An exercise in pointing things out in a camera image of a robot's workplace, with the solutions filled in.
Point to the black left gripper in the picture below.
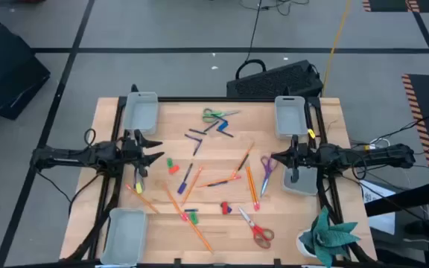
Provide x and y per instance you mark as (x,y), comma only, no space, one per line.
(129,150)

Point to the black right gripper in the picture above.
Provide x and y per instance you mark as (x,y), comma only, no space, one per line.
(302,156)

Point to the green eraser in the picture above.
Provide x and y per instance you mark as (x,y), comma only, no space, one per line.
(194,218)
(169,162)

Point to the dark blue crayon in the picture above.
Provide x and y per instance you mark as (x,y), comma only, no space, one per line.
(197,147)
(191,210)
(193,137)
(136,178)
(217,183)
(197,131)
(225,133)
(211,126)
(188,173)
(243,162)

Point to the grey plastic bin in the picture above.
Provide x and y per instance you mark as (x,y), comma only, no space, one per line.
(305,185)
(290,119)
(142,115)
(125,238)

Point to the yellow eraser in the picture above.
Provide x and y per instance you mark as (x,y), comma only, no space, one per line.
(139,188)

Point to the light blue eraser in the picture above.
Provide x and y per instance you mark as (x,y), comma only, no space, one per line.
(222,126)

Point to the red eraser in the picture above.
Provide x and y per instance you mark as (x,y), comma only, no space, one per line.
(224,207)

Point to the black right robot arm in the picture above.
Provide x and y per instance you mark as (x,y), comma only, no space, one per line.
(386,154)

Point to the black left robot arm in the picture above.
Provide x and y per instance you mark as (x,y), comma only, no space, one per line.
(69,156)

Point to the black mesh case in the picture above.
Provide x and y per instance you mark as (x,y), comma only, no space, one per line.
(274,80)

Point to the white round pot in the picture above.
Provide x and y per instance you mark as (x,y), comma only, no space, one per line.
(301,247)

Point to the green paper plant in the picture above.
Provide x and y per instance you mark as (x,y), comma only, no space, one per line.
(328,238)

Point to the white paper sheet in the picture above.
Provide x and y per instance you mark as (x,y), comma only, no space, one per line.
(376,193)

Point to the black beam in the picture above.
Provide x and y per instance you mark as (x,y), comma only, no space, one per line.
(404,199)

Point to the black hazard striped floor mat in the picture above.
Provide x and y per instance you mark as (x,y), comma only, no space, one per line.
(386,4)
(423,89)

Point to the black flat floor case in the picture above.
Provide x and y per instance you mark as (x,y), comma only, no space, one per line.
(6,67)

